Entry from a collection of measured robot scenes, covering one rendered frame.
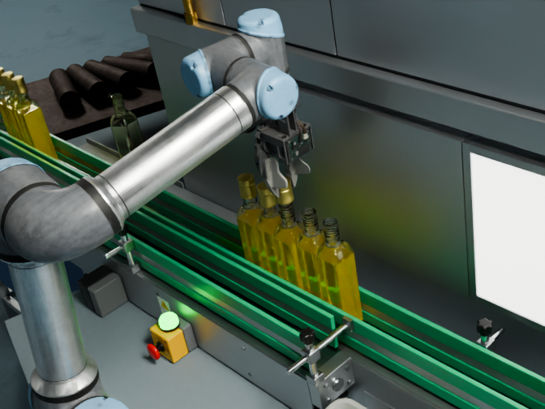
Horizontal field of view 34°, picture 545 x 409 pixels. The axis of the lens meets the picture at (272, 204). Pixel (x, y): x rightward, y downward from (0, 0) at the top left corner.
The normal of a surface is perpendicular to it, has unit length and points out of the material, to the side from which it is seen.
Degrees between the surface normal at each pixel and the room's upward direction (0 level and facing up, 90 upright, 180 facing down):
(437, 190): 90
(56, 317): 91
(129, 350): 0
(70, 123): 0
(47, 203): 21
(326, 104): 90
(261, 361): 90
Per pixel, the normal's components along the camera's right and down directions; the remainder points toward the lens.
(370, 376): -0.72, 0.47
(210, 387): -0.16, -0.82
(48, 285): 0.50, 0.42
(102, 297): 0.68, 0.31
